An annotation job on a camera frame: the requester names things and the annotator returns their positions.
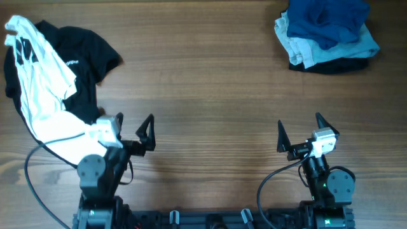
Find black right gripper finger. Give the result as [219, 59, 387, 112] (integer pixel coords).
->
[277, 120, 291, 153]
[315, 112, 340, 137]

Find blue polo shirt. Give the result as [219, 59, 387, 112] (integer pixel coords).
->
[286, 0, 370, 50]

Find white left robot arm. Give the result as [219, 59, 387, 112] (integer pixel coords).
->
[72, 113, 156, 229]

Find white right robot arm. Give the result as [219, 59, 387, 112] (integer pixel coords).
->
[277, 113, 355, 229]

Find black folded garment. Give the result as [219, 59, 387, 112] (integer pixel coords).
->
[289, 58, 369, 75]

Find light blue folded jeans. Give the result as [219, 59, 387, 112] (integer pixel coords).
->
[274, 11, 380, 71]

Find white t-shirt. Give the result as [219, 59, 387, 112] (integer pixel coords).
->
[4, 15, 107, 165]

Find black aluminium rail frame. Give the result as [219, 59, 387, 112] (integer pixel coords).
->
[72, 202, 355, 229]

